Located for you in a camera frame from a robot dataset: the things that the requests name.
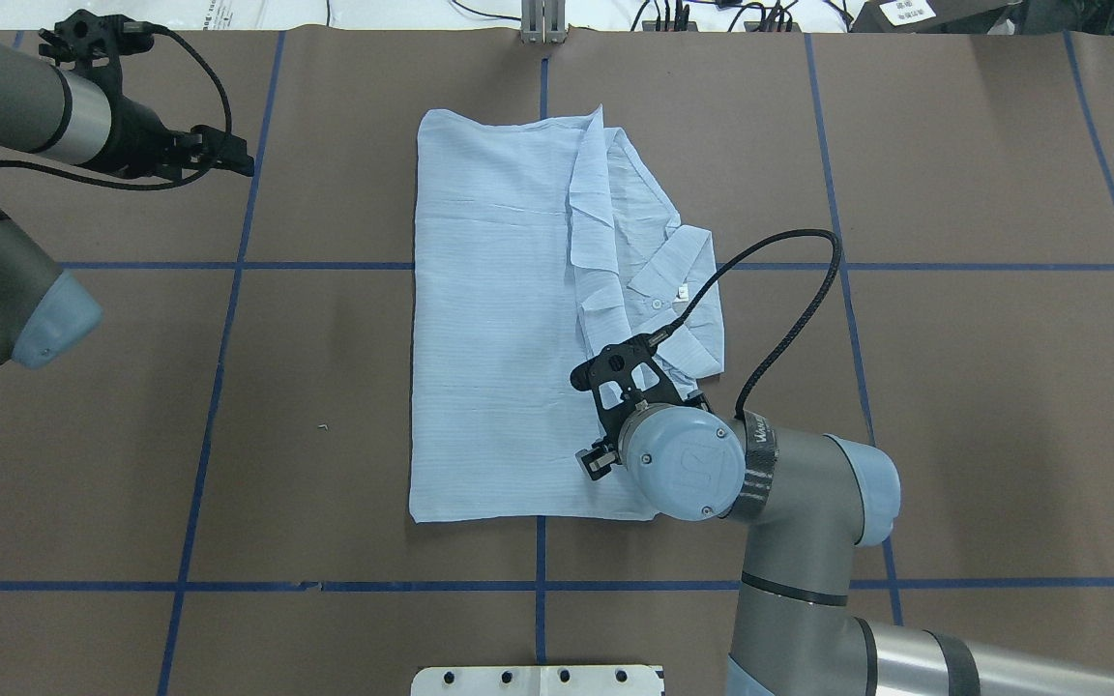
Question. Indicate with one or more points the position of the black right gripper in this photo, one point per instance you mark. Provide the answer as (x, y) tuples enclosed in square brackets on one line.
[(600, 460)]

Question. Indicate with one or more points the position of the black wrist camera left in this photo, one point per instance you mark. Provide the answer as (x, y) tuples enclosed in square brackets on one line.
[(87, 40)]

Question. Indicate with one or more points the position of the aluminium frame post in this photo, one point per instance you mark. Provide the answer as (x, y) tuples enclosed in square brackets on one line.
[(543, 22)]

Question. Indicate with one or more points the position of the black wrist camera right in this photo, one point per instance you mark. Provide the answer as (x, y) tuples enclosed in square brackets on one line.
[(625, 375)]

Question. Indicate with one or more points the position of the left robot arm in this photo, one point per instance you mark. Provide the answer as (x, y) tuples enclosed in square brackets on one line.
[(70, 135)]

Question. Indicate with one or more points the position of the white camera stand base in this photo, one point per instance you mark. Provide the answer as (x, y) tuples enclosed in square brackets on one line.
[(609, 679)]

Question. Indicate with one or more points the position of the light blue button shirt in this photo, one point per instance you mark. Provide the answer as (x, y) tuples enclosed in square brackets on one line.
[(535, 246)]

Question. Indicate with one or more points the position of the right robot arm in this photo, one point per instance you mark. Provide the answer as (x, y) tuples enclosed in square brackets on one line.
[(809, 500)]

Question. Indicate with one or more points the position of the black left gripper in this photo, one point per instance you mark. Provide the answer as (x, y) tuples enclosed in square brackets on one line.
[(138, 132)]

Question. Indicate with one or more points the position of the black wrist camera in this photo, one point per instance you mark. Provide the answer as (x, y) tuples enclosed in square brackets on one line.
[(87, 40), (625, 375)]

